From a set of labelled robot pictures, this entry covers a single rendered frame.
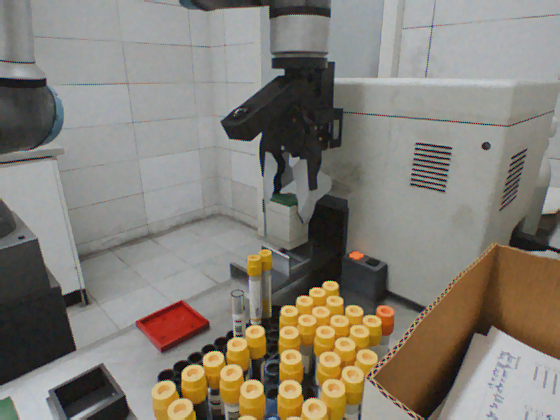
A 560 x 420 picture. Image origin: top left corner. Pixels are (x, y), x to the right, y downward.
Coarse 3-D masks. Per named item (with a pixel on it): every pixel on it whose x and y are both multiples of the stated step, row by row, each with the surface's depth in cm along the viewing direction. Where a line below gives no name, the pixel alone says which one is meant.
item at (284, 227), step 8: (272, 208) 49; (280, 208) 48; (288, 208) 47; (296, 208) 48; (272, 216) 49; (280, 216) 48; (288, 216) 47; (296, 216) 48; (272, 224) 50; (280, 224) 49; (288, 224) 47; (296, 224) 48; (304, 224) 50; (272, 232) 50; (280, 232) 49; (288, 232) 48; (296, 232) 49; (304, 232) 50; (272, 240) 51; (280, 240) 49; (288, 240) 48; (296, 240) 49; (304, 240) 51; (288, 248) 49
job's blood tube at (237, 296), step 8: (232, 296) 34; (240, 296) 34; (232, 304) 34; (240, 304) 34; (232, 312) 35; (240, 312) 34; (232, 320) 35; (240, 320) 35; (240, 328) 35; (240, 336) 35
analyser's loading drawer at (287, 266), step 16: (320, 240) 60; (336, 240) 60; (272, 256) 51; (288, 256) 48; (304, 256) 53; (320, 256) 55; (336, 256) 56; (240, 272) 48; (272, 272) 50; (288, 272) 49; (304, 272) 51; (240, 288) 49; (272, 288) 47
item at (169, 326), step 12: (180, 300) 49; (156, 312) 47; (168, 312) 48; (180, 312) 48; (192, 312) 47; (144, 324) 45; (156, 324) 45; (168, 324) 45; (180, 324) 46; (192, 324) 46; (204, 324) 45; (156, 336) 43; (168, 336) 43; (180, 336) 43; (168, 348) 42
